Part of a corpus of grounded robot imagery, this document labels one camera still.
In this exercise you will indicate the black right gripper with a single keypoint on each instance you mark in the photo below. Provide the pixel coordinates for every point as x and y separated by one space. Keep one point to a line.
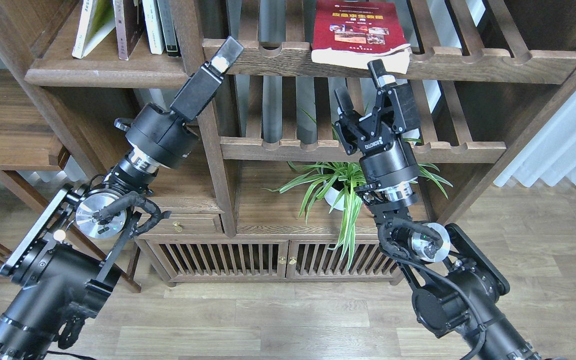
387 161

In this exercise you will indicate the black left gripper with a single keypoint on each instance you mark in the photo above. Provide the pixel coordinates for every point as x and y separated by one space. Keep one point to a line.
161 138

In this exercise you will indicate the dark brown book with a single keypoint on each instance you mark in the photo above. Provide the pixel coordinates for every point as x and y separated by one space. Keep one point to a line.
129 25

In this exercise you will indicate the yellow green book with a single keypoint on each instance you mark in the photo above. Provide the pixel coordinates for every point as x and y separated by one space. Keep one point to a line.
97 20

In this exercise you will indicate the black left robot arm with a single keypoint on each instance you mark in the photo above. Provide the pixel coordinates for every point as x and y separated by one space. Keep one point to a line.
65 264

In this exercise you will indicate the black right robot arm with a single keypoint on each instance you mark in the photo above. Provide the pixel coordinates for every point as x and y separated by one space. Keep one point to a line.
455 286

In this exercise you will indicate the red book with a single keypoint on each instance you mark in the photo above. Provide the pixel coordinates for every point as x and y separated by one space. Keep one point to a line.
352 33

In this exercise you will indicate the white upright book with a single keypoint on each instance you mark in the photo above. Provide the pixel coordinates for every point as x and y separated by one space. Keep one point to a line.
153 26

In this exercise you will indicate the green spider plant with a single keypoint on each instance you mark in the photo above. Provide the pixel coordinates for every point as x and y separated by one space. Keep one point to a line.
314 175

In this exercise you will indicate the dark upright book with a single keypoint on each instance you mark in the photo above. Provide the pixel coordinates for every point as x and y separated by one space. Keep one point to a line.
168 29

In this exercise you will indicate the white plant pot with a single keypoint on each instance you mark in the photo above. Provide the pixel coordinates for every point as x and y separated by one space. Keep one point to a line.
335 194

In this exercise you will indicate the brass drawer knob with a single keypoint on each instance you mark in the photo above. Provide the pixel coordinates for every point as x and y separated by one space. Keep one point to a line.
177 226

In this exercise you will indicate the dark wooden bookshelf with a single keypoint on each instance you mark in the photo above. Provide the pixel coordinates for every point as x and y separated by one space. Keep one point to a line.
511 72

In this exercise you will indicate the brass cabinet door knobs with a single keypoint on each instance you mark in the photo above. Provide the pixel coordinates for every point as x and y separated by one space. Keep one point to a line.
283 260

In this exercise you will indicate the white curtain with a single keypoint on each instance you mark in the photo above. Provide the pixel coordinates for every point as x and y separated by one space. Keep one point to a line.
550 156

